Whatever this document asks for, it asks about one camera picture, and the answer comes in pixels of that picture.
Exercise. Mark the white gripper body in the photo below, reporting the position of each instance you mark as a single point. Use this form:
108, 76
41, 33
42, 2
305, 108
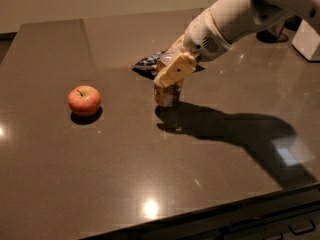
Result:
202, 37

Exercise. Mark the orange soda can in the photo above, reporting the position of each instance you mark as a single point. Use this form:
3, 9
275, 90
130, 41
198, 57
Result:
169, 96

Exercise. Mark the red apple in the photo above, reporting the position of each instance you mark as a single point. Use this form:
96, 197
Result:
84, 101

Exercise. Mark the blue chip bag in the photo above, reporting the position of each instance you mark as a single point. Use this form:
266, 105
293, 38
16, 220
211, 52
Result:
149, 62

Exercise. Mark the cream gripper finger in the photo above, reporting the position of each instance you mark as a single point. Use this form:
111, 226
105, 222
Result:
179, 67
177, 46

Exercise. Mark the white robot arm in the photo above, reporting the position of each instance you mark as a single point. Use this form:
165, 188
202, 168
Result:
235, 19

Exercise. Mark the black drawer handle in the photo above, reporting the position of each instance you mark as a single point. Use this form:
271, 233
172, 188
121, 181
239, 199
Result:
302, 227

